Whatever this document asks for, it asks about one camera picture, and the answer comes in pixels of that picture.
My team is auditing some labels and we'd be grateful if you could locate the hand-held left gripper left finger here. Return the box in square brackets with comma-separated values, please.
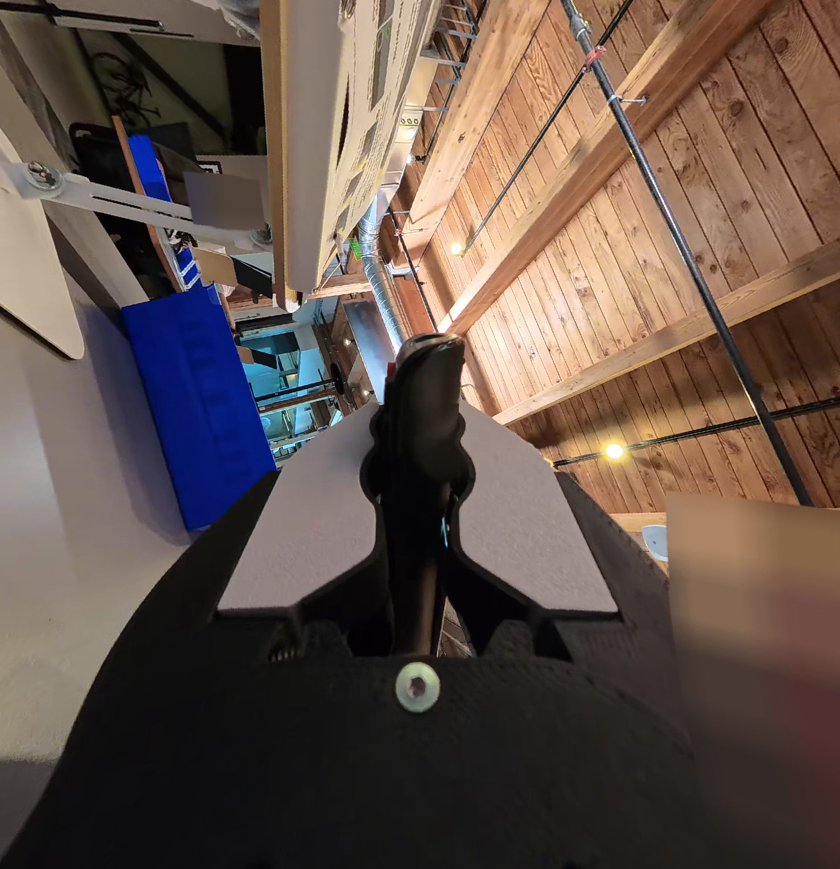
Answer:
[217, 402, 395, 656]

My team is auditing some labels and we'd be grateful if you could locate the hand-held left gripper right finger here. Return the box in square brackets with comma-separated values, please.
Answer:
[447, 401, 621, 656]

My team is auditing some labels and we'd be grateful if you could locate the black remote control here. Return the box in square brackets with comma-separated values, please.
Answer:
[381, 333, 467, 656]

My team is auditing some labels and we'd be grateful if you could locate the blue plastic bin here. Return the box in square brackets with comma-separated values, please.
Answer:
[120, 284, 279, 532]

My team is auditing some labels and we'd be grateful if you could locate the black ceiling pipe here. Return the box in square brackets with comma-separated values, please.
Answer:
[559, 0, 816, 508]

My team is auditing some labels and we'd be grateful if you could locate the wooden board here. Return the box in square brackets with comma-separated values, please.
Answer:
[259, 0, 305, 315]

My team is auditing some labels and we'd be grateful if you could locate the white metal document stand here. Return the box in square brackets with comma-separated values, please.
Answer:
[0, 0, 358, 362]

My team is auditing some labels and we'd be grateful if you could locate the small blue storage bin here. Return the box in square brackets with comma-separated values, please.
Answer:
[126, 134, 173, 203]

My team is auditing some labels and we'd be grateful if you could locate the printed instruction sheet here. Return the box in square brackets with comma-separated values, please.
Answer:
[318, 0, 429, 253]

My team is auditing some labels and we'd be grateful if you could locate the black bicycle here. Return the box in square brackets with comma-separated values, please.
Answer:
[87, 51, 152, 123]

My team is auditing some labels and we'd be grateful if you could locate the metal wire cable tray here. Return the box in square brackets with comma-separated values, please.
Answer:
[420, 0, 485, 86]

